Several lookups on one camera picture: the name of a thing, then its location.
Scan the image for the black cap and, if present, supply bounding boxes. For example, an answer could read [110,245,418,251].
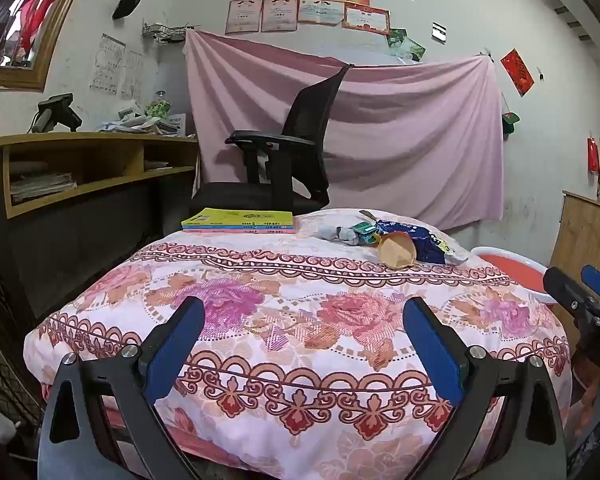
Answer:
[112,0,143,21]

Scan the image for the blue snack packet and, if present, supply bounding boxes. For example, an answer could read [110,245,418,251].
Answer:
[410,225,468,266]

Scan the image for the glass jar with green contents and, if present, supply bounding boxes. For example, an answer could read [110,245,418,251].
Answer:
[145,91,173,121]

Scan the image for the pile of papers on desk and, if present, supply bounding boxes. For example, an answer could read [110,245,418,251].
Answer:
[97,112,196,138]

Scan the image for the wire wall rack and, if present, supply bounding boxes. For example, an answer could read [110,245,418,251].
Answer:
[141,22,201,43]

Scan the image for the pink hanging cloth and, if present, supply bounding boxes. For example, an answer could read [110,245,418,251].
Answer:
[182,29,506,233]

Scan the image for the white wall calendar sheet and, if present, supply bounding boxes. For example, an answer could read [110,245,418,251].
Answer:
[121,51,145,100]
[91,34,127,95]

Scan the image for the red hanging flags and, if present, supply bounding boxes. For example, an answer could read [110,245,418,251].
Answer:
[15,0,76,53]

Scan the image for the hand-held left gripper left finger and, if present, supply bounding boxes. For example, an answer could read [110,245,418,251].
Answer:
[37,296,216,480]

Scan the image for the green wrapper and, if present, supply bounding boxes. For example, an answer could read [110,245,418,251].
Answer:
[354,224,382,247]

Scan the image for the red plastic basin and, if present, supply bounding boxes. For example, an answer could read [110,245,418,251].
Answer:
[470,246,561,303]

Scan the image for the wooden cabinet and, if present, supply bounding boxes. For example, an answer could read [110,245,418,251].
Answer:
[550,190,600,286]

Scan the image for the black office chair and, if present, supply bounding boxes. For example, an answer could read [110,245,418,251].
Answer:
[191,65,351,216]

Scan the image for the black desk device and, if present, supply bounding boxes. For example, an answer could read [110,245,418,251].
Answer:
[32,93,83,133]

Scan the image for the red paper wall decoration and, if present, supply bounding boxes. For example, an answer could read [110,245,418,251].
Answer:
[500,49,535,97]

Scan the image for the wooden desk with shelves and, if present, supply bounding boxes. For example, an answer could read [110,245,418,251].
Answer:
[0,132,201,311]

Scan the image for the white toothpaste tube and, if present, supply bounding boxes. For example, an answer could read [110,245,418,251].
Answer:
[319,220,361,246]

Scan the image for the wooden window frame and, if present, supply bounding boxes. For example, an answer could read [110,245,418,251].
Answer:
[0,0,96,93]

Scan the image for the yellow book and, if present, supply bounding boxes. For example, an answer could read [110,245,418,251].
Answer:
[181,207,294,228]

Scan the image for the floral pink blanket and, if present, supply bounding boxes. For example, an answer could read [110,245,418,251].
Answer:
[24,208,573,480]

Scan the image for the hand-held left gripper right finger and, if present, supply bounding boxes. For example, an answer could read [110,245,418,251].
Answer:
[402,296,568,480]

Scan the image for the stack of papers in shelf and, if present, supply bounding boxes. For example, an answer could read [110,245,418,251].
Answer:
[9,172,78,204]

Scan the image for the black wire mesh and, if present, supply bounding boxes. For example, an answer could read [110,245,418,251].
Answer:
[0,280,43,426]

